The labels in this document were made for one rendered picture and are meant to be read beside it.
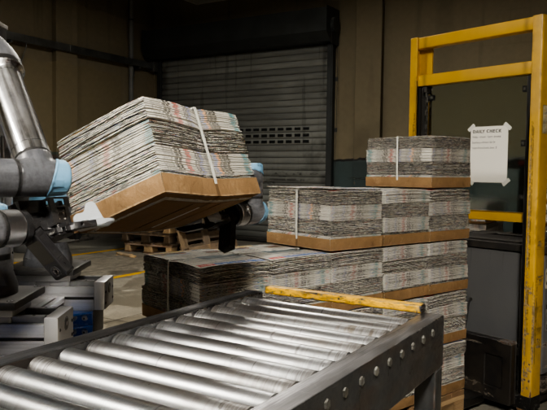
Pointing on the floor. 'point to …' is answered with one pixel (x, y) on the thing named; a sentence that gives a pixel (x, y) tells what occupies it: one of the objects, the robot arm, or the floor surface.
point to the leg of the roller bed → (429, 393)
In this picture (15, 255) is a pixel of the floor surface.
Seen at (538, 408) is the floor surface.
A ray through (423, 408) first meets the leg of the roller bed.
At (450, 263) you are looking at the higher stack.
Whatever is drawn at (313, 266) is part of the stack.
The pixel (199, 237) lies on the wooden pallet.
